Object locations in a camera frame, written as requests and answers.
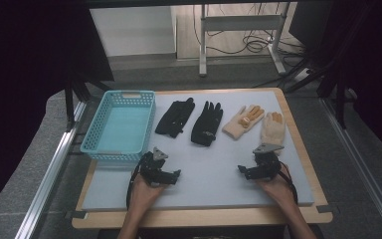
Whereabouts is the white power strip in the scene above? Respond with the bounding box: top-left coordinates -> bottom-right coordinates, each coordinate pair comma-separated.
292,67 -> 311,83

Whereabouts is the cream glove with folded orange fingers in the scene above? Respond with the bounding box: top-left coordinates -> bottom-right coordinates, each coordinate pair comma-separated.
221,104 -> 267,141

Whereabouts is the aluminium rail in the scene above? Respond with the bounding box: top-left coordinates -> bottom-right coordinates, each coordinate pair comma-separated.
320,97 -> 382,237
14,100 -> 88,239

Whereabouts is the cream glove with orange fingertips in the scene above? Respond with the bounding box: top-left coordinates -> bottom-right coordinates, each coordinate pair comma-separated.
260,111 -> 287,155

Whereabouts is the teal plastic basket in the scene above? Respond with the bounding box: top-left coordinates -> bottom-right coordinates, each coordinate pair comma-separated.
80,90 -> 157,163

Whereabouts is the person's left hand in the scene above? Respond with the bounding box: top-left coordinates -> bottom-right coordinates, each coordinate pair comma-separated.
129,173 -> 169,214

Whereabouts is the dark corner bracket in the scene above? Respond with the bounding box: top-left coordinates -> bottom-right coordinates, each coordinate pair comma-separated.
315,203 -> 340,214
65,209 -> 89,221

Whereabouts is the white metal desk frame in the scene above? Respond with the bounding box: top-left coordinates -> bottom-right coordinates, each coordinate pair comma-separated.
198,3 -> 288,78

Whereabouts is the tangle of black floor cables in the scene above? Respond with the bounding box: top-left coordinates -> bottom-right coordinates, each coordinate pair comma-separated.
192,3 -> 307,58

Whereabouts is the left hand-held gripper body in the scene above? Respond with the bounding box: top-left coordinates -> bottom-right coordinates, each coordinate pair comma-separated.
137,146 -> 175,187

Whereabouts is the pale grey table mat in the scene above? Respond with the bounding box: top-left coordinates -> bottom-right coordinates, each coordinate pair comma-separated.
81,90 -> 315,212

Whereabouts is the person's right hand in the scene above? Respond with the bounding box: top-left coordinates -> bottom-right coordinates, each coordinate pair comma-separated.
256,163 -> 296,209

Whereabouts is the black glove with small logo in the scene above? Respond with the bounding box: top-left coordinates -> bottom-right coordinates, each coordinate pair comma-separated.
190,101 -> 225,147

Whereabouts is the plain black glove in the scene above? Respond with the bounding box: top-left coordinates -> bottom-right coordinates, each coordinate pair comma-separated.
154,97 -> 196,139

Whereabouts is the black metal stand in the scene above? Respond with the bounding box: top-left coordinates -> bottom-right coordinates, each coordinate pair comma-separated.
284,6 -> 351,130
64,74 -> 114,131

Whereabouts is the white cabinet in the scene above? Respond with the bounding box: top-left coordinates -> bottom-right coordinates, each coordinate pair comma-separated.
89,5 -> 177,58

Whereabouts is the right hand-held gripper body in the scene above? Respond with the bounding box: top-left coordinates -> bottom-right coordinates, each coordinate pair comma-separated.
252,142 -> 286,181

